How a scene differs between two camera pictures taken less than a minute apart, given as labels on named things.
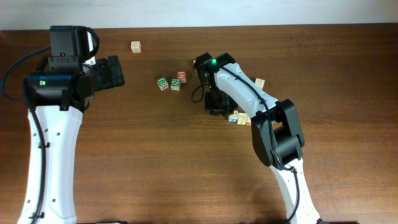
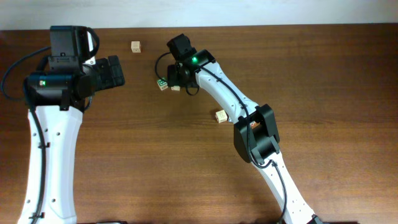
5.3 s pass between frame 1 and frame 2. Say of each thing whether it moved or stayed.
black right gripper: moved
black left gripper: stayed
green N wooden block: stayed
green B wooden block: stayed
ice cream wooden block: moved
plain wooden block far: stayed
